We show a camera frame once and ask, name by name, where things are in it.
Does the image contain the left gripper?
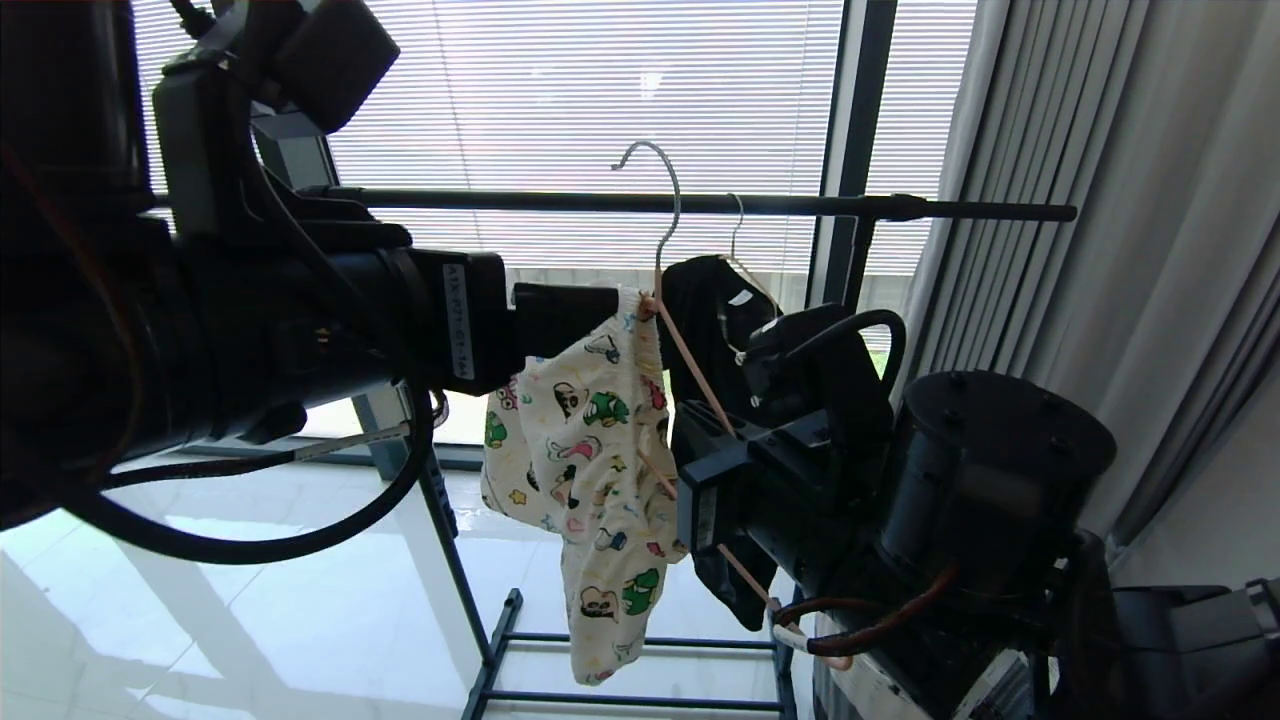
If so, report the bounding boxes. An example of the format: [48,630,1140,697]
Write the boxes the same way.
[320,248,509,397]

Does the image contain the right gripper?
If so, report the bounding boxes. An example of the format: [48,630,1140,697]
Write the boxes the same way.
[676,418,897,598]

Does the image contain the pink clothes hanger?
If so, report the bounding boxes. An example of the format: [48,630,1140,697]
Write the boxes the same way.
[612,140,791,626]
[716,192,786,319]

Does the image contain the cream printed shorts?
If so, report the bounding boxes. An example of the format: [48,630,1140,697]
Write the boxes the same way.
[480,285,693,687]

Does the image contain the black garment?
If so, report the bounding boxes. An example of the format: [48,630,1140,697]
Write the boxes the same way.
[660,255,801,633]

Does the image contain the black clothes rack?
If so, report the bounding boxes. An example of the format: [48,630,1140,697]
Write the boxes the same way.
[150,185,1078,720]

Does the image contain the white laundry basket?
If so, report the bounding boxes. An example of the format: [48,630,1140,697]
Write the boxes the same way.
[812,625,1036,720]

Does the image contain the beige curtain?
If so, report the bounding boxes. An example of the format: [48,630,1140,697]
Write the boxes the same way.
[895,0,1280,591]

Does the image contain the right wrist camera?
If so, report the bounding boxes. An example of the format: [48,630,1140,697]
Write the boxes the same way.
[740,303,894,439]

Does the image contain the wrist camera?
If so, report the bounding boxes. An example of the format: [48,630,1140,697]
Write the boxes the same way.
[740,303,894,439]
[155,0,401,241]

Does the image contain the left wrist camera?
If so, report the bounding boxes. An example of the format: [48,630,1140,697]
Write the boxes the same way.
[155,0,401,241]

